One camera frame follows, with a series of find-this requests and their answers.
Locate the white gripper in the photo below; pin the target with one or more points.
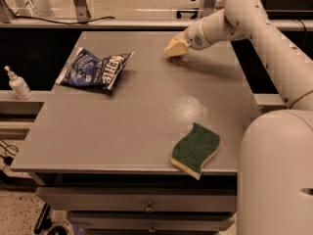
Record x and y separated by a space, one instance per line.
194 38

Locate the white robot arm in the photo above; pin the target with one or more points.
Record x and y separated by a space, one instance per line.
275 171

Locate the green and yellow sponge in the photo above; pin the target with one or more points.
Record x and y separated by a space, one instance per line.
194 150

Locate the blue chip bag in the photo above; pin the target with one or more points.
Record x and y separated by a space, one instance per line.
84 69

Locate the white pump bottle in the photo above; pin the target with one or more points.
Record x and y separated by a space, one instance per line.
18 85

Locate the grey upper drawer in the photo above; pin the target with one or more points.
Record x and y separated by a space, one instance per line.
137 199

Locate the grey drawer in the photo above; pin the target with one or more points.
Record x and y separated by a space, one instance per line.
157 221
137 199

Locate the grey lower drawer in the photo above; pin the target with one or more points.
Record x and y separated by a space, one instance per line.
157 221

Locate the metal frame leg left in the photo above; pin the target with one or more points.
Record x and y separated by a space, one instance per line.
82 11

